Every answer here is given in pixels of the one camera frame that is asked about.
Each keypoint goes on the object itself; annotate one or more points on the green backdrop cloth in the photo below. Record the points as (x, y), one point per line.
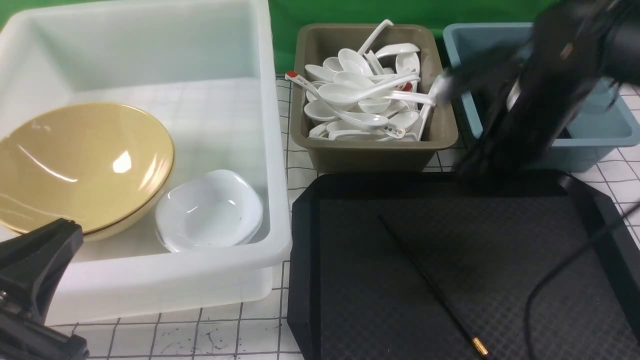
(400, 12)

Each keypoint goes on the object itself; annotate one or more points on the upright white spoon handle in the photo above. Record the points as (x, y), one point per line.
(373, 35)

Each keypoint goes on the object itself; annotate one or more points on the white soup spoon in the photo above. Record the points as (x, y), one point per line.
(341, 95)

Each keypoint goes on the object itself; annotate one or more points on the red tipped white spoon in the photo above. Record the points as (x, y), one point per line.
(361, 120)

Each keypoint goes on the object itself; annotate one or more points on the yellow bowl in tub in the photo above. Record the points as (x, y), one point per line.
(125, 227)

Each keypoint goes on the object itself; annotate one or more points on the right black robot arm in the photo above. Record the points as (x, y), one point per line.
(620, 50)

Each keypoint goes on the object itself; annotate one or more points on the white dish in tub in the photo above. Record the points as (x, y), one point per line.
(207, 238)

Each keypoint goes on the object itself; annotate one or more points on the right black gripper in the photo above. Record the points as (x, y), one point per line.
(563, 67)

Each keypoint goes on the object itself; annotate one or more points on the white square side dish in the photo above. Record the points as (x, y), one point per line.
(217, 198)

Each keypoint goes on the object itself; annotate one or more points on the black chopstick gold tip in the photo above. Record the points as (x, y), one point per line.
(462, 325)

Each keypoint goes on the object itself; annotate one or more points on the olive spoon bin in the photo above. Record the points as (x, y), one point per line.
(316, 42)

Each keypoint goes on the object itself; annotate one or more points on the yellow noodle bowl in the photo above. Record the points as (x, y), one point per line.
(103, 132)

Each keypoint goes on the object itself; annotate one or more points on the black serving tray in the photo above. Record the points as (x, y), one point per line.
(355, 295)

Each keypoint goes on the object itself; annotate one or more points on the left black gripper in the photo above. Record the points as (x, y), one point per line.
(31, 268)

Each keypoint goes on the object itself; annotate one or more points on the white spoon at bin edge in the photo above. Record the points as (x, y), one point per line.
(427, 115)

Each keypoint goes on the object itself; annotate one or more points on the blue chopstick bin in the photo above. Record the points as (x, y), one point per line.
(603, 124)

